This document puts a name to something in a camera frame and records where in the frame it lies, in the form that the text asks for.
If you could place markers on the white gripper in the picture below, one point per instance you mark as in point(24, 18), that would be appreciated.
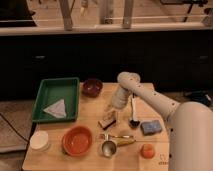
point(120, 98)

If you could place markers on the wooden block eraser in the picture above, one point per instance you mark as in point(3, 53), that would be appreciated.
point(108, 120)

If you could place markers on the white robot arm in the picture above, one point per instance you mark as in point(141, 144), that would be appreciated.
point(190, 124)

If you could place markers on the black and white brush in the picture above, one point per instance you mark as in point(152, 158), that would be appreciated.
point(133, 122)

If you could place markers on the dark red bowl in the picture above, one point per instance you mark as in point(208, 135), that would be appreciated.
point(92, 87)

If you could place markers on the blue sponge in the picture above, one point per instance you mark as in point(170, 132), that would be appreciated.
point(151, 127)

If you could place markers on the metal measuring cup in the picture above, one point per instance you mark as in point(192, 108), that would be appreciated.
point(112, 142)

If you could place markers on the small orange ball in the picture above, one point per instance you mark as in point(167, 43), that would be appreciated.
point(147, 151)

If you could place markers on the orange bowl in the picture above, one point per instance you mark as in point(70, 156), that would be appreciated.
point(77, 141)

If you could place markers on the white triangular cloth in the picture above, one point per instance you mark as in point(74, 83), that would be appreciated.
point(57, 109)

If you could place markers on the green plastic tray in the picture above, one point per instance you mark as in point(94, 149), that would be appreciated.
point(52, 90)

